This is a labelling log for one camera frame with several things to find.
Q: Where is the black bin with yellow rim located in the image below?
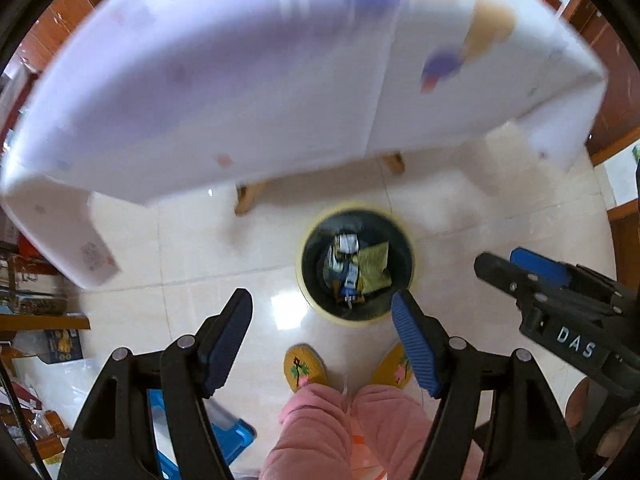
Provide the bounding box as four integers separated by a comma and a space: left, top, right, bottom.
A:
296, 202, 416, 328

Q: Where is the blue plastic storage box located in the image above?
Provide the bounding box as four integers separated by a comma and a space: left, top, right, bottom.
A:
147, 387, 258, 480

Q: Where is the wooden door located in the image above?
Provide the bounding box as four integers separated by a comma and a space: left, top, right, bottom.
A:
562, 0, 640, 221

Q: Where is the cartoon-print covered table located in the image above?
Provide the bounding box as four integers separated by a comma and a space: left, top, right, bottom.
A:
0, 0, 608, 291

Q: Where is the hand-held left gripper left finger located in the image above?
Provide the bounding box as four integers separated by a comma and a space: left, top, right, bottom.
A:
57, 287, 254, 480

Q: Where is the yellow embroidered slipper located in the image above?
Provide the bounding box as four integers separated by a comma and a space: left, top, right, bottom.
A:
370, 342, 415, 388
283, 344, 328, 392

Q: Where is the blue yellow carton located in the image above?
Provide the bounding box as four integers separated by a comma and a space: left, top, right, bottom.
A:
44, 329, 84, 364

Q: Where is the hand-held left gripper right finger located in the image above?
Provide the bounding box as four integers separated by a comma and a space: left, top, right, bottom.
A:
390, 289, 583, 480

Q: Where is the person's left leg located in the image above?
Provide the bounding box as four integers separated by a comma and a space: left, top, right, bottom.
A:
259, 382, 353, 480

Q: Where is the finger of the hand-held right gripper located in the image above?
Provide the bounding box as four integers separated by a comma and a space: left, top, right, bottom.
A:
509, 247, 617, 312
474, 252, 544, 309

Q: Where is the wooden low table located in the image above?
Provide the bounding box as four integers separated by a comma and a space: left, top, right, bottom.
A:
235, 152, 406, 216

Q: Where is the blue snack wrapper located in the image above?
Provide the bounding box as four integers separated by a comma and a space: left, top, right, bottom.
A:
325, 247, 362, 306

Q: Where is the yellow-green foil packet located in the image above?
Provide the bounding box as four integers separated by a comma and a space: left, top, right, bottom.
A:
354, 241, 393, 296

